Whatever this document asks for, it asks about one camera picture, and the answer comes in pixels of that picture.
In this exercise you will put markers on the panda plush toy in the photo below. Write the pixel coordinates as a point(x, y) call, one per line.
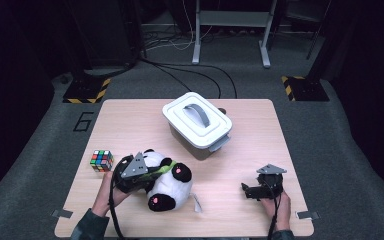
point(173, 190)

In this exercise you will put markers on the grey tape piece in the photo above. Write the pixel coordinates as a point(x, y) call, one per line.
point(62, 213)
point(308, 215)

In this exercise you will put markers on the grey metal stand frame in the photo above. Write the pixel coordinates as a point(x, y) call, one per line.
point(235, 18)

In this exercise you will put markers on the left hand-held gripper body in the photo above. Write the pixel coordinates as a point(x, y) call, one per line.
point(131, 170)

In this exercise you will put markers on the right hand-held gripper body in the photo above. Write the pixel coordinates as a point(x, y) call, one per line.
point(271, 183)

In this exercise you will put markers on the black stand leg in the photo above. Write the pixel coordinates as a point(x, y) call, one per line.
point(316, 36)

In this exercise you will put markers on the translucent grey storage box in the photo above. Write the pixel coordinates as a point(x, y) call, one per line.
point(188, 146)

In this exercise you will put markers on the colourful puzzle cube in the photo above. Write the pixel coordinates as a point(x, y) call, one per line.
point(101, 160)

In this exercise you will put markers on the person's right hand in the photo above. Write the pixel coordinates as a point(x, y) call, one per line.
point(280, 213)

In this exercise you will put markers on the person's left hand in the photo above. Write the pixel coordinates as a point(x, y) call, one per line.
point(105, 198)

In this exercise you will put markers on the black yellow striped base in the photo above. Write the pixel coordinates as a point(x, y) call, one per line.
point(305, 88)
point(85, 90)

